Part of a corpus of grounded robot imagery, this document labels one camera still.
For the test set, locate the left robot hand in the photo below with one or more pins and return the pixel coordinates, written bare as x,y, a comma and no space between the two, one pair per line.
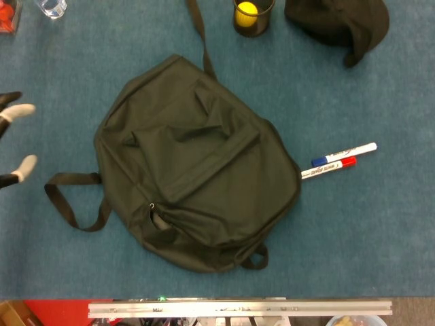
20,111

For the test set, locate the black fabric backpack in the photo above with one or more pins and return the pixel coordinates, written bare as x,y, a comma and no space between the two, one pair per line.
197,163

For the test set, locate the clear box with red items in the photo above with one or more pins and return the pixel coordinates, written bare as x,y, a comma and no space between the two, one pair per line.
8,15

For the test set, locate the clear plastic bottle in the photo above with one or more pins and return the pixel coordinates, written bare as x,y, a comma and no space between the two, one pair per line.
51,8

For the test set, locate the red panel under table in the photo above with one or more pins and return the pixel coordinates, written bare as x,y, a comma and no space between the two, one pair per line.
57,310

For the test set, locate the cardboard box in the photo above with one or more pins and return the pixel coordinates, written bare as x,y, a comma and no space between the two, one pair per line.
12,314

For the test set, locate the black mesh pen cup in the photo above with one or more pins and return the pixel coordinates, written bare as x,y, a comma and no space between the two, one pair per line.
253,30

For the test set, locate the yellow ball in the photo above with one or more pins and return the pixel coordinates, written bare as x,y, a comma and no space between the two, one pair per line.
247,12

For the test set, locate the red-capped whiteboard marker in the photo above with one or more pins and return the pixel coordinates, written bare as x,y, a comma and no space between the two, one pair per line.
326,168

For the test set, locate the black baseball cap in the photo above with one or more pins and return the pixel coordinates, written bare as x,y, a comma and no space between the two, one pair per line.
333,20

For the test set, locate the blue-capped whiteboard marker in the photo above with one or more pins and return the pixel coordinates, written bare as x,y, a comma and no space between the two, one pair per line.
350,152

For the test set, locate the clear plastic tub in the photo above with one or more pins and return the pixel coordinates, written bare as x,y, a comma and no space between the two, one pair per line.
353,321

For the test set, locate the aluminium profile rail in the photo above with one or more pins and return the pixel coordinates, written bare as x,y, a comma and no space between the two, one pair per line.
238,309

